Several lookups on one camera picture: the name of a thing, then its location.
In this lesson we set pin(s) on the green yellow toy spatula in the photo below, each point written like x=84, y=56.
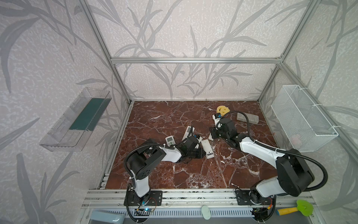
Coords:
x=302, y=206

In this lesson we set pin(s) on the clear plastic box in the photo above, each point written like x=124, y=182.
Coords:
x=253, y=119

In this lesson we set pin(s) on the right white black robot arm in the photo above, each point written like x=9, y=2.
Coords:
x=293, y=173

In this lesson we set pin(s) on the white wire basket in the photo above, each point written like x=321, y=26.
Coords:
x=304, y=124

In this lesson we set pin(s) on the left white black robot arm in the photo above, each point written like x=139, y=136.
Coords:
x=140, y=162

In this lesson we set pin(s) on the yellow smiley sponge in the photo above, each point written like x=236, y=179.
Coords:
x=222, y=110

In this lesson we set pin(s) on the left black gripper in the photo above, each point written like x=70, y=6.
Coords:
x=194, y=144

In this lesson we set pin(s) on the pale green oval object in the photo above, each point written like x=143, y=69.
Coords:
x=205, y=211

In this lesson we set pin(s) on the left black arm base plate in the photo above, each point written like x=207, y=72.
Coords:
x=153, y=198

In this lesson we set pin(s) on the clear plastic wall shelf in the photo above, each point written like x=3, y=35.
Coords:
x=74, y=128

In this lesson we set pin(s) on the light blue tray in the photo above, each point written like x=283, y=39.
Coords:
x=102, y=217

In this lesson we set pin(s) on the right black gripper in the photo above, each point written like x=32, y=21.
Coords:
x=217, y=131

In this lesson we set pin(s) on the white remote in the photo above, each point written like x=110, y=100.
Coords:
x=207, y=148
x=170, y=141
x=189, y=130

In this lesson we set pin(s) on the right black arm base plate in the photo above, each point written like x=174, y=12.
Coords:
x=243, y=197

